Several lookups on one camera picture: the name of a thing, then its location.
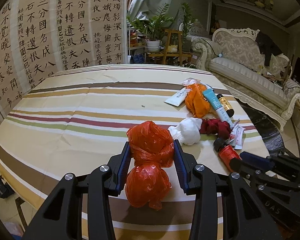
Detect red bottle black cap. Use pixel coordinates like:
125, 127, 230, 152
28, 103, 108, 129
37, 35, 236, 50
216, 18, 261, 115
213, 138, 240, 172

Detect white snack wrapper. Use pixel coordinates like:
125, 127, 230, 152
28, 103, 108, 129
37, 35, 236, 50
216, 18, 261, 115
229, 120, 245, 150

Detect gold black bottle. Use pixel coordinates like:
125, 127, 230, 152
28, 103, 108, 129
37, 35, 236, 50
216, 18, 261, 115
217, 94, 234, 118

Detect dark red cloth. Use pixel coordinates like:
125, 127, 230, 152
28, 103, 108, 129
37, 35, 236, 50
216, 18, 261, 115
199, 119, 231, 140

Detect white bag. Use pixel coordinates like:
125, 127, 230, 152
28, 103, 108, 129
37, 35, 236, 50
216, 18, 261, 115
168, 118, 203, 146

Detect orange plastic bag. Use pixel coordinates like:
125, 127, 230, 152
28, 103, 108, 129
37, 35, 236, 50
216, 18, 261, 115
185, 83, 211, 118

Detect teal white tube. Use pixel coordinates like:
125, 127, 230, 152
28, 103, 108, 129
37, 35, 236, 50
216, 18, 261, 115
203, 88, 234, 128

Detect red plastic bag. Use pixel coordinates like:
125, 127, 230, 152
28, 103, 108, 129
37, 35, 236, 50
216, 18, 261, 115
125, 121, 174, 210

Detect pink white wrapper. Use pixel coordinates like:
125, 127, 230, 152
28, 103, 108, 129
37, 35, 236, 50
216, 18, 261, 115
181, 78, 201, 87

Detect black lined trash bin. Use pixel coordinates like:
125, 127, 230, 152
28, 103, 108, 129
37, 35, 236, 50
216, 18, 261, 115
238, 100, 294, 157

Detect clutter on sofa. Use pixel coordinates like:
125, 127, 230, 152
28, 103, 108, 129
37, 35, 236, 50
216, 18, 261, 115
257, 54, 292, 84

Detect striped tablecloth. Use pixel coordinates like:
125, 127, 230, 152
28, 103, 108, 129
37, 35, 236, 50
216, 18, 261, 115
0, 64, 269, 239

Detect ornate white sofa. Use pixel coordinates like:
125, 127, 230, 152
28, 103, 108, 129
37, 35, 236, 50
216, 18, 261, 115
187, 28, 300, 131

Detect black jacket on sofa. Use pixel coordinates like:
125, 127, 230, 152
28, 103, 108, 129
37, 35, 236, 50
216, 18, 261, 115
255, 31, 282, 67

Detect wooden plant stand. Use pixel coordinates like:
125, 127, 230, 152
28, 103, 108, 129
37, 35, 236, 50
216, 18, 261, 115
146, 29, 191, 67

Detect tall green plant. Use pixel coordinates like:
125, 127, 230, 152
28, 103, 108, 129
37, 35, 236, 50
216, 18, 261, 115
181, 2, 196, 53

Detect white metal shelf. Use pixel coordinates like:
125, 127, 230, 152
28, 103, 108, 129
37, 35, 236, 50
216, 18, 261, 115
127, 27, 147, 64

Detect potted plant white pot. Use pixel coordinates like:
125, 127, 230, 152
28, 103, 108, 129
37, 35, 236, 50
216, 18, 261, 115
127, 3, 174, 53

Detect calligraphy wall scroll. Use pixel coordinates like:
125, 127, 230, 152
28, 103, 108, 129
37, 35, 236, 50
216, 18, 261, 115
0, 0, 127, 124

